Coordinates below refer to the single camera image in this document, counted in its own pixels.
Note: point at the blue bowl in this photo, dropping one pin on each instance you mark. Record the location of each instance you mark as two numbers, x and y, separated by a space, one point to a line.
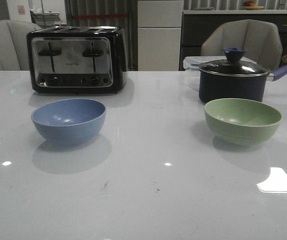
69 121

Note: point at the green bowl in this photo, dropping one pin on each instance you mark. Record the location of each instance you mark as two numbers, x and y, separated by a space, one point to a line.
242 122

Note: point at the clear plastic food container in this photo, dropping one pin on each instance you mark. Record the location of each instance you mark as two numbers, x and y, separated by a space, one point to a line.
191 63

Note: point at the black chrome four-slot toaster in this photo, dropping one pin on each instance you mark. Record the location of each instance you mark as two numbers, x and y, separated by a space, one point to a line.
78 60

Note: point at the white drawer cabinet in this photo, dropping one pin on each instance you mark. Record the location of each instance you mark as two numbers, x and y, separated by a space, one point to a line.
159 25

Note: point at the dark blue saucepan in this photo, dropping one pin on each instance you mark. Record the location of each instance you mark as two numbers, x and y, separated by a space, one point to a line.
212 87

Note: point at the glass pot lid blue knob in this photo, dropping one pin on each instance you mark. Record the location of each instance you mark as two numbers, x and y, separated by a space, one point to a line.
233 65

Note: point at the stanchion with red belt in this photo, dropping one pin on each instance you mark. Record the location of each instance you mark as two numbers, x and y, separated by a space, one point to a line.
121 13

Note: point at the beige chair on right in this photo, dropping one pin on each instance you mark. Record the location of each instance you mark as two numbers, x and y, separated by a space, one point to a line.
260 38

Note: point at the beige chair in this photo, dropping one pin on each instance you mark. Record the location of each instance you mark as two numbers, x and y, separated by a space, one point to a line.
260 38
13 44

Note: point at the fruit plate on counter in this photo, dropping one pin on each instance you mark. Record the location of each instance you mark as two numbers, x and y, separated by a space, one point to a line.
251 5

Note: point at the beige chair on left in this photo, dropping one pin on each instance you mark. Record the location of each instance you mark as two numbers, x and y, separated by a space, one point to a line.
13 44

